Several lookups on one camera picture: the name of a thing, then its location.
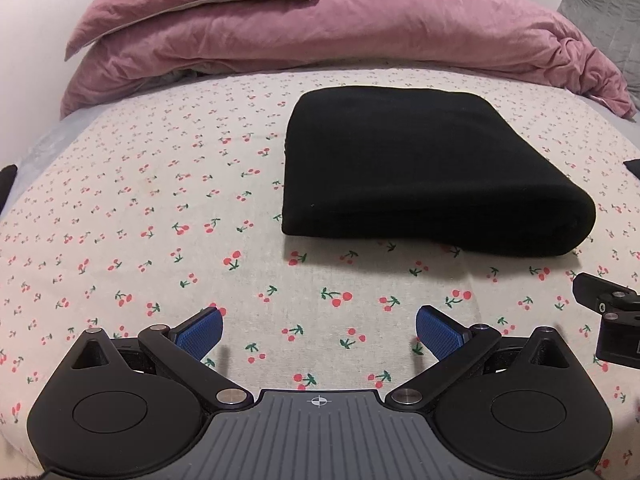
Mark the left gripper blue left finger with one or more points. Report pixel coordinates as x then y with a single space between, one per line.
200 333

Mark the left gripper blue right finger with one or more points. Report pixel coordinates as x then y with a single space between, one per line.
439 333

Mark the black pants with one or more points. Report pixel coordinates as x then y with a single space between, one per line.
424 164

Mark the cherry print bed sheet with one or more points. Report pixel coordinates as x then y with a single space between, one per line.
164 204

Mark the light blue blanket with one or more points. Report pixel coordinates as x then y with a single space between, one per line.
52 144

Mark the black garment at bed edge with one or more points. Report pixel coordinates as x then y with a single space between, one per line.
7 178

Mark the pink duvet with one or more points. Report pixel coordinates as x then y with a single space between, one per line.
516 39

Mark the grey quilted cushion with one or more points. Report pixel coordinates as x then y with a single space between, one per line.
612 26

